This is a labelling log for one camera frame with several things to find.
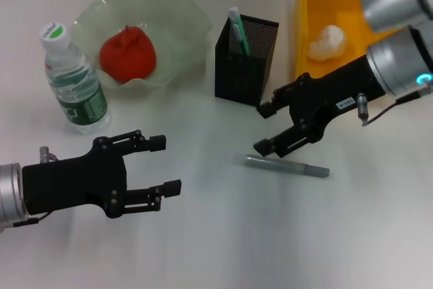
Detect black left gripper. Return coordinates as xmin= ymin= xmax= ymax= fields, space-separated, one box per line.
xmin=22 ymin=129 xmax=183 ymax=219

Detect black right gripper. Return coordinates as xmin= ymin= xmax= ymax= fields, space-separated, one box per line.
xmin=252 ymin=53 xmax=387 ymax=158

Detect grey glitter pen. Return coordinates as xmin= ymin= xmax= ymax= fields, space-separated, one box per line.
xmin=236 ymin=153 xmax=331 ymax=179

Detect white paper ball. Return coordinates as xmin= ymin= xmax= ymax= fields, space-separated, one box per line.
xmin=306 ymin=24 xmax=348 ymax=62

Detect green pen with white clip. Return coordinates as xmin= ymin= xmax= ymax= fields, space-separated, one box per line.
xmin=228 ymin=7 xmax=253 ymax=56

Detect clear green-label water bottle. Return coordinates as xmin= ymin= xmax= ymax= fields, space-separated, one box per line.
xmin=39 ymin=22 xmax=111 ymax=135

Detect black mesh pen holder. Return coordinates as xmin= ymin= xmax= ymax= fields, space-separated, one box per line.
xmin=214 ymin=14 xmax=280 ymax=108

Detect green glass fruit plate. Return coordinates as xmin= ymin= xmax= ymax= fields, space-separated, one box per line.
xmin=72 ymin=0 xmax=213 ymax=89

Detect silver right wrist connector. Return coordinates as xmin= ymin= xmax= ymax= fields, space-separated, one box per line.
xmin=357 ymin=93 xmax=369 ymax=120

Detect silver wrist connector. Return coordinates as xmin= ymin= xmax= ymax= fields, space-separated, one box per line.
xmin=39 ymin=146 xmax=58 ymax=163
xmin=357 ymin=93 xmax=369 ymax=120

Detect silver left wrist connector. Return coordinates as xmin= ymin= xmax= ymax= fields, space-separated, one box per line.
xmin=39 ymin=146 xmax=58 ymax=163

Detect yellow plastic bin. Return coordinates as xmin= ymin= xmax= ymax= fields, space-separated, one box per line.
xmin=293 ymin=0 xmax=407 ymax=82

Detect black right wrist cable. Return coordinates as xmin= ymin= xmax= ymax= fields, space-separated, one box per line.
xmin=361 ymin=86 xmax=433 ymax=128

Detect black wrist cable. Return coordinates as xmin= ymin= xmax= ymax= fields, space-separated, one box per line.
xmin=361 ymin=86 xmax=433 ymax=128
xmin=12 ymin=210 xmax=55 ymax=228

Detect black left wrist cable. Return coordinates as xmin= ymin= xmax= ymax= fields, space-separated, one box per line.
xmin=12 ymin=210 xmax=55 ymax=228

